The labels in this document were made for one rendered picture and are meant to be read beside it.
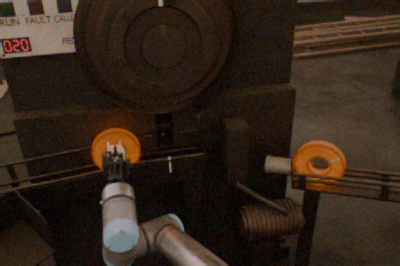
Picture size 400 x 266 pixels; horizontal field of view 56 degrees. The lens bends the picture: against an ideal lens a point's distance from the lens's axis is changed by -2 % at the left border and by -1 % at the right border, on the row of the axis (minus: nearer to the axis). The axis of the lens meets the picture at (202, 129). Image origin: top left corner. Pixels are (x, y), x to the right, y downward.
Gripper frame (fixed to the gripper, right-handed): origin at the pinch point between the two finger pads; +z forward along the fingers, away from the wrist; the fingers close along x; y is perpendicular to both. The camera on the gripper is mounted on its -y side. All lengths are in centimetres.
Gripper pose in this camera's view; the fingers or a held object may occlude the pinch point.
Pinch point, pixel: (115, 145)
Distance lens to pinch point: 127.6
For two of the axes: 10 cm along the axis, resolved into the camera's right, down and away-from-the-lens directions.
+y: 0.2, -7.2, -7.0
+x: -9.8, 1.3, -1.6
